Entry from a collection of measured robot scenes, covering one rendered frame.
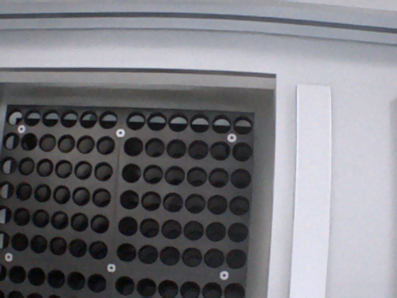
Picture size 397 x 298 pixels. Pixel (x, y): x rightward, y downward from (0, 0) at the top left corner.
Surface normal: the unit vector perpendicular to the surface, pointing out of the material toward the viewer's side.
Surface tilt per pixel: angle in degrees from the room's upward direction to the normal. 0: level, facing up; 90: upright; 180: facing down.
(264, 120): 0
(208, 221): 0
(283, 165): 0
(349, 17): 90
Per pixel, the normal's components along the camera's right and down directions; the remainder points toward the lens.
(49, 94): -0.03, -0.30
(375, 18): -0.06, 0.95
